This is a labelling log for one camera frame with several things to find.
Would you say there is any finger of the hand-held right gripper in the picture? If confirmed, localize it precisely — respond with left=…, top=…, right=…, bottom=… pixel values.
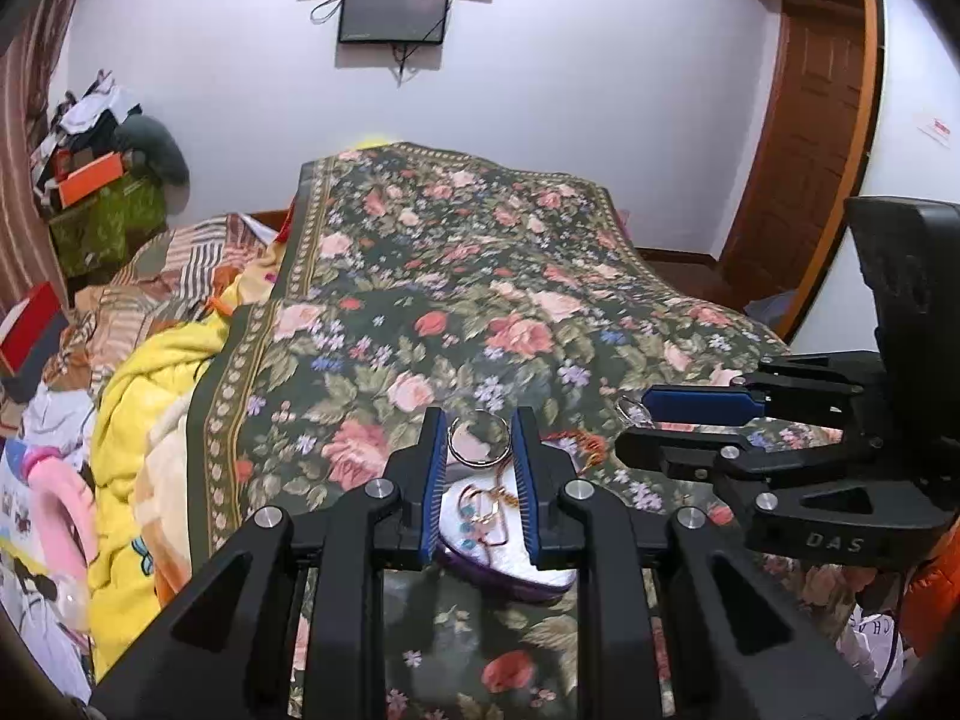
left=643, top=351, right=887, bottom=430
left=615, top=424, right=947, bottom=569

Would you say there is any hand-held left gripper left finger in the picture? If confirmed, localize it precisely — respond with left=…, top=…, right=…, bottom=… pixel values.
left=90, top=406, right=451, bottom=720

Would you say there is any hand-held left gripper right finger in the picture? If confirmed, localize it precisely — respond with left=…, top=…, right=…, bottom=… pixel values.
left=511, top=406, right=876, bottom=720

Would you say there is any silver bangle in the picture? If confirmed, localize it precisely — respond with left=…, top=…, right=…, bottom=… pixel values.
left=447, top=409, right=514, bottom=465

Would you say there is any small silver ring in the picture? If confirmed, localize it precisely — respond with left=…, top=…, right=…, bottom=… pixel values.
left=613, top=393, right=652, bottom=429

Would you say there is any purple heart-shaped tin box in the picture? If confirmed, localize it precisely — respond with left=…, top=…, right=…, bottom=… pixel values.
left=435, top=465, right=583, bottom=604

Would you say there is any person's right forearm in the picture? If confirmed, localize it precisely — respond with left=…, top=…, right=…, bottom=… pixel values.
left=898, top=546, right=960, bottom=662

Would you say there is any grey cloth on floor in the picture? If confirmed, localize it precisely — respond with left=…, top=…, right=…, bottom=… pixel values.
left=745, top=291, right=797, bottom=325

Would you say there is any red and white sticker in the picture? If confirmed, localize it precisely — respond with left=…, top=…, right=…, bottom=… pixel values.
left=914, top=112, right=958, bottom=148

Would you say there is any brown wooden door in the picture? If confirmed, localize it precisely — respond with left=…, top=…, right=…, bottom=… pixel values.
left=720, top=9, right=865, bottom=297

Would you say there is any white printed bag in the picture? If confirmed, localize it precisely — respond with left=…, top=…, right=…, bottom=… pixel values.
left=838, top=606, right=910, bottom=692

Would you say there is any white wardrobe sliding door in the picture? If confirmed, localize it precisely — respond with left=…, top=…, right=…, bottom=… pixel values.
left=780, top=0, right=960, bottom=362

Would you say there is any dark floral blanket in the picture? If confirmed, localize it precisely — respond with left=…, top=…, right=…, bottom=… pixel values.
left=183, top=140, right=865, bottom=720

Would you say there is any yellow blanket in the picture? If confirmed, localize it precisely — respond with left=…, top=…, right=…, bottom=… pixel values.
left=85, top=268, right=287, bottom=685

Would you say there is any striped quilt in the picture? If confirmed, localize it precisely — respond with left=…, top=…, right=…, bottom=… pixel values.
left=40, top=213, right=291, bottom=407

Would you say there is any white crumpled cloth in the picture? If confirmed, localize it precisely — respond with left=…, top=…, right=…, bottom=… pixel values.
left=21, top=381, right=100, bottom=460

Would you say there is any colourful magazine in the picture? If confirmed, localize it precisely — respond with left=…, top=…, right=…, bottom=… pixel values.
left=0, top=441, right=40, bottom=545

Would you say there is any red and grey box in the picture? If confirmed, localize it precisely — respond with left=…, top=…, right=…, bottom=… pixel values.
left=0, top=280, right=70, bottom=377

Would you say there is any dark grey garment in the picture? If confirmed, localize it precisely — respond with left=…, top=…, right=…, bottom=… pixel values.
left=112, top=113, right=191, bottom=185

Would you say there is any orange box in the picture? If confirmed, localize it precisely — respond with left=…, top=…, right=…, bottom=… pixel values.
left=58, top=151, right=125, bottom=208

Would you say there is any pile of clothes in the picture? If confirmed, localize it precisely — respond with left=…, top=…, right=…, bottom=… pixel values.
left=30, top=68, right=145, bottom=205

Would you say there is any striped brown curtain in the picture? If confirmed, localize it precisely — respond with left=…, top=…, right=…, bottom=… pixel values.
left=0, top=0, right=115, bottom=320

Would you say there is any pink plastic ring toy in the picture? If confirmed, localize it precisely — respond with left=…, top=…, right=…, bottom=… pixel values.
left=25, top=448, right=100, bottom=602

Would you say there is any black hanging cable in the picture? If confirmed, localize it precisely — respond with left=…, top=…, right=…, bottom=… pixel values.
left=389, top=41, right=422, bottom=85

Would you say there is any small black wall monitor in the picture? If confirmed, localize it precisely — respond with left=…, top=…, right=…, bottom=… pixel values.
left=336, top=0, right=455, bottom=47

